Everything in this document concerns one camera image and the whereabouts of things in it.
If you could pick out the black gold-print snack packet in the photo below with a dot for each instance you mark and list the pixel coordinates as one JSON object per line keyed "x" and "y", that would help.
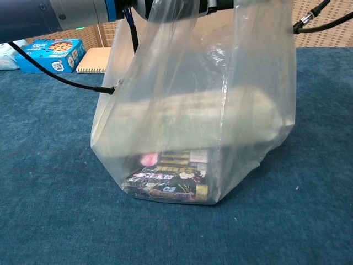
{"x": 176, "y": 160}

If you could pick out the clear plastic bag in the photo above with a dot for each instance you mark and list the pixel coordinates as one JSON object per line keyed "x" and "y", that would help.
{"x": 193, "y": 82}

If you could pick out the light blue wet wipes pack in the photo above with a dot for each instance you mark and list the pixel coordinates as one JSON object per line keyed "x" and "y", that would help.
{"x": 7, "y": 59}

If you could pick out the blue carpet table mat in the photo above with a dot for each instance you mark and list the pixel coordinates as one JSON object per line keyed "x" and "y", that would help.
{"x": 55, "y": 193}

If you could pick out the woven bamboo folding screen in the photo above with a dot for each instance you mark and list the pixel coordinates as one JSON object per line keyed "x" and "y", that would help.
{"x": 317, "y": 38}

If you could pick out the orange spiral notebook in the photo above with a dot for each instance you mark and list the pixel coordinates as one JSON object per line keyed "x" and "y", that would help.
{"x": 95, "y": 59}

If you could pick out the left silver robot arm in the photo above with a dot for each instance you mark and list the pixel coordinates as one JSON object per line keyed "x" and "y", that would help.
{"x": 41, "y": 16}

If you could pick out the black pink-print snack packet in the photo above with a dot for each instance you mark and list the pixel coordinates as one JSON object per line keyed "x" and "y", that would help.
{"x": 165, "y": 187}

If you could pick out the blue cookie box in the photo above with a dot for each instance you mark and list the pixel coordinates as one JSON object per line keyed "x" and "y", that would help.
{"x": 52, "y": 55}

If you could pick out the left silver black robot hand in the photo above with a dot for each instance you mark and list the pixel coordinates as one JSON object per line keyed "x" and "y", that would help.
{"x": 218, "y": 5}

